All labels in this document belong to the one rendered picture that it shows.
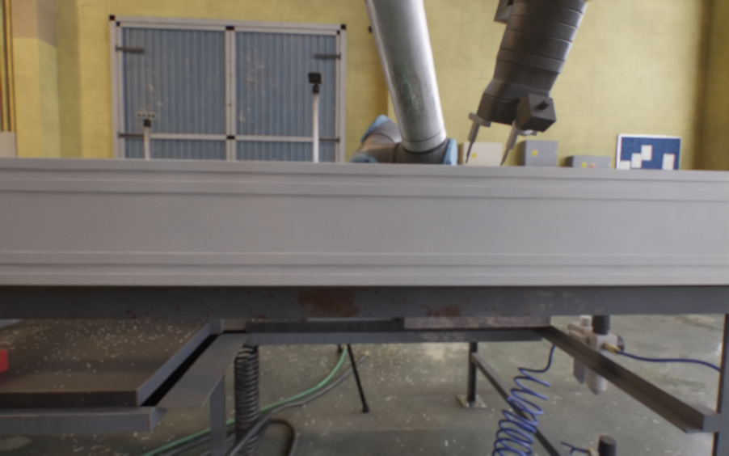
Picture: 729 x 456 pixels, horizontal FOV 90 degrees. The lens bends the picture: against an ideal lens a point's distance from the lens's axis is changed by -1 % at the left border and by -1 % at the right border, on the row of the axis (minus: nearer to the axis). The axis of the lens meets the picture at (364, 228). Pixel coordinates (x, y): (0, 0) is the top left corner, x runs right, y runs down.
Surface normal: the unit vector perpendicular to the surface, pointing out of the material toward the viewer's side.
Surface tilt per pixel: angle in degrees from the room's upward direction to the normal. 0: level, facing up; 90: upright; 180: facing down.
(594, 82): 90
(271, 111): 90
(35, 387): 0
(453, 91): 90
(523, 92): 111
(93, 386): 0
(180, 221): 90
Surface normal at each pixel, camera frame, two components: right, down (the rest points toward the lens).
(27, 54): 0.07, 0.07
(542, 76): 0.07, 0.59
